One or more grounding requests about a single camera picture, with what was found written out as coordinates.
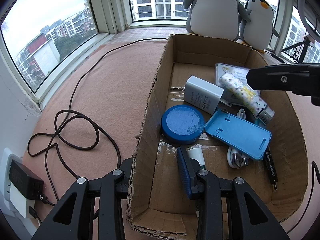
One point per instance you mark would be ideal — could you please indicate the black power adapter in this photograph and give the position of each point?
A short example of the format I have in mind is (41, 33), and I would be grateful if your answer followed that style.
(23, 180)

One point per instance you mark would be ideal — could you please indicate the small penguin plush toy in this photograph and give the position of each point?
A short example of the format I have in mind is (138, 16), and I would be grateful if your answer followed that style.
(257, 25)

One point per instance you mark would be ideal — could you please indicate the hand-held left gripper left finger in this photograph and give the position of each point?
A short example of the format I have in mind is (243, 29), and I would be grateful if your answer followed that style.
(110, 187)

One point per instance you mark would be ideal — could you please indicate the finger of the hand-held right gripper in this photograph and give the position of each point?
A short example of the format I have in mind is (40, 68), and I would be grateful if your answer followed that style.
(275, 78)

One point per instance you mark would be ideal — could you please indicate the white wall socket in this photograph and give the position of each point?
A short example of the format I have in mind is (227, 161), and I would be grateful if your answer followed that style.
(18, 205)

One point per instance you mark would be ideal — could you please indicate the white charger plug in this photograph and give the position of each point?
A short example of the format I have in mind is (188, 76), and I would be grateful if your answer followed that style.
(202, 93)

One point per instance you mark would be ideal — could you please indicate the patterned white lighter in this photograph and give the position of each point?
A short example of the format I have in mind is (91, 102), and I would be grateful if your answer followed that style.
(246, 96)

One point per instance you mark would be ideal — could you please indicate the cardboard box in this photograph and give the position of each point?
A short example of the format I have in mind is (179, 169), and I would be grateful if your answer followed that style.
(165, 192)

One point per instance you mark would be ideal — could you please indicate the blue folding phone stand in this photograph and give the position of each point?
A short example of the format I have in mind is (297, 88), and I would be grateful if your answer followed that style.
(237, 133)

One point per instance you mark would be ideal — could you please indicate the white window frame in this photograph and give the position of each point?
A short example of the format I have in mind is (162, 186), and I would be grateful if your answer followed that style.
(107, 10)

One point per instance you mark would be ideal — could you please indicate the small clear plastic box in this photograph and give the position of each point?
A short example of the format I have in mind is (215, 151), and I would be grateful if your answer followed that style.
(230, 68)

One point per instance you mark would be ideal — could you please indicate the large penguin plush toy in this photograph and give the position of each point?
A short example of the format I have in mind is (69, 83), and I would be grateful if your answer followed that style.
(215, 7)

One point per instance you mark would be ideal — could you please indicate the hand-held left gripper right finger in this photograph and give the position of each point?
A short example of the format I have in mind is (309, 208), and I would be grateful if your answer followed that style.
(182, 171)

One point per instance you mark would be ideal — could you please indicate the black pen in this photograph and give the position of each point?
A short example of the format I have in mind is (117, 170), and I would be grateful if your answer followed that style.
(271, 167)

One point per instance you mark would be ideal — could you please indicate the blue round tape measure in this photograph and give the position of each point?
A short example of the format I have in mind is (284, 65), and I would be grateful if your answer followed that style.
(182, 123)

